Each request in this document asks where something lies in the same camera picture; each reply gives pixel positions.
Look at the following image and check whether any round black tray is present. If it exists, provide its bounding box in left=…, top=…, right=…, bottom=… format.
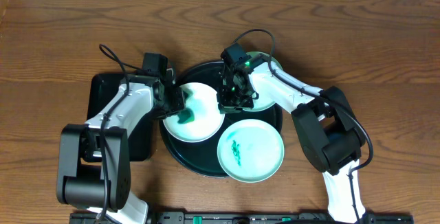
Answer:
left=159, top=61, right=283, bottom=178

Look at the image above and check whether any mint green plate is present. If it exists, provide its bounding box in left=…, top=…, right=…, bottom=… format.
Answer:
left=217, top=119, right=285, bottom=183
left=244, top=52, right=283, bottom=112

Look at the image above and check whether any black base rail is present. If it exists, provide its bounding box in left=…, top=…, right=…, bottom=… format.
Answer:
left=68, top=211, right=415, bottom=224

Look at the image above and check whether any white plate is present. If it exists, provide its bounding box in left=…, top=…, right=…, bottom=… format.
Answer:
left=163, top=82, right=225, bottom=143

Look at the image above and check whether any mint green plate front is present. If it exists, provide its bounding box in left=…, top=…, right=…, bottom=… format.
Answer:
left=217, top=119, right=285, bottom=183

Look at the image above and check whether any black rectangular tray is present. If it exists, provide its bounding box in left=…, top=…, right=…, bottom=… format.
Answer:
left=85, top=74, right=153, bottom=161

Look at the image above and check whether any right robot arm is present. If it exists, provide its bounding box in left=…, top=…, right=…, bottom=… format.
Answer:
left=218, top=54, right=371, bottom=223

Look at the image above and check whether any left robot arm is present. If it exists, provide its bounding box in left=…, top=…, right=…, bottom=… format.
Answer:
left=56, top=75, right=185, bottom=223

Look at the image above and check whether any green scouring sponge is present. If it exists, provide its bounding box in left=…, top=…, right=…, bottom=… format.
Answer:
left=177, top=91, right=195, bottom=124

